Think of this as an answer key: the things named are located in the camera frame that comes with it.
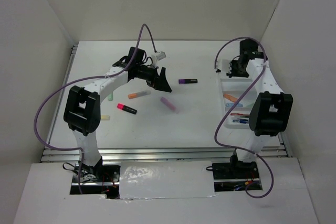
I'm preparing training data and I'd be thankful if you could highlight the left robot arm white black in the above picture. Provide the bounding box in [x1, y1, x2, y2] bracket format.
[64, 47, 172, 182]

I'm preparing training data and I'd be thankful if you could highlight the white foil cover panel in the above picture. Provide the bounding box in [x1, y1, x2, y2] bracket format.
[119, 161, 215, 199]

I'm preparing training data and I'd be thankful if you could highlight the orange grey highlighter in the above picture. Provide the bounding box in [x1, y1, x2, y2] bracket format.
[128, 90, 151, 99]

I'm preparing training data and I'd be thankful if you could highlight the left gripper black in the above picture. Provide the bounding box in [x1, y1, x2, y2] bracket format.
[136, 63, 172, 93]

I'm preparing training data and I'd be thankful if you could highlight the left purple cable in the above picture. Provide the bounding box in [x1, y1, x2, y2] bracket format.
[34, 23, 158, 195]

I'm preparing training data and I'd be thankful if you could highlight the pale green highlighter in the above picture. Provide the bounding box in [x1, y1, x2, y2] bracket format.
[108, 93, 113, 101]

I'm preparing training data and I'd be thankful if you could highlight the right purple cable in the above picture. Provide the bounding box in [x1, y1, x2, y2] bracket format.
[214, 37, 275, 198]

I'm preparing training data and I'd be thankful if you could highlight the orange translucent highlighter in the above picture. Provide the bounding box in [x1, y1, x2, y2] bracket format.
[223, 93, 238, 103]

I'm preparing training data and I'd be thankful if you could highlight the pale yellow highlighter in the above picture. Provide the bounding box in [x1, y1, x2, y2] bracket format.
[101, 115, 110, 121]

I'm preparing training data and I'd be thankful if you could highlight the white compartment tray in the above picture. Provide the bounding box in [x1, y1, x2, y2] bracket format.
[218, 74, 257, 130]

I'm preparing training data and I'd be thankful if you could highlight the aluminium frame rail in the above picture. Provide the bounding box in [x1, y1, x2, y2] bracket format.
[40, 147, 289, 163]

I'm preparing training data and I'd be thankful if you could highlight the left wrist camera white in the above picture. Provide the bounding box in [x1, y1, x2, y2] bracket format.
[151, 51, 166, 63]

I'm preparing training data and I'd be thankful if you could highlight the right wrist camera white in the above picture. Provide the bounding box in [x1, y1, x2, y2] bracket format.
[215, 59, 232, 78]

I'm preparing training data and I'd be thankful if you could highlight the red pen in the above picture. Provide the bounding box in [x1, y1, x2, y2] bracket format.
[230, 113, 250, 118]

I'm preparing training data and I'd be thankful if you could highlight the purple black highlighter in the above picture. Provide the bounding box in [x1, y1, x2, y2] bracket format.
[179, 79, 198, 84]

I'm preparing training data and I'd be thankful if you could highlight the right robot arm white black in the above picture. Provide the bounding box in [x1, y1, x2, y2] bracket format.
[227, 39, 293, 178]

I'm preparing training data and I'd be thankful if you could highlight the pink translucent highlighter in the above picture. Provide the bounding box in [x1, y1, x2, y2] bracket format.
[160, 97, 177, 111]

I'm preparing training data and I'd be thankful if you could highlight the purple cable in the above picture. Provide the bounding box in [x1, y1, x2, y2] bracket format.
[214, 37, 275, 198]
[34, 23, 158, 195]

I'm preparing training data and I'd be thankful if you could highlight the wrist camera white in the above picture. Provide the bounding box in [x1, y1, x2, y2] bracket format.
[151, 51, 166, 63]
[215, 59, 232, 78]

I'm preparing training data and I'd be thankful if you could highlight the blue purple pen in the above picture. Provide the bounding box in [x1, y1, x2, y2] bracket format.
[233, 120, 249, 124]

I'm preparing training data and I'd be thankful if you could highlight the pink black highlighter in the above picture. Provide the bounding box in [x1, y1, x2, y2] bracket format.
[117, 103, 137, 114]

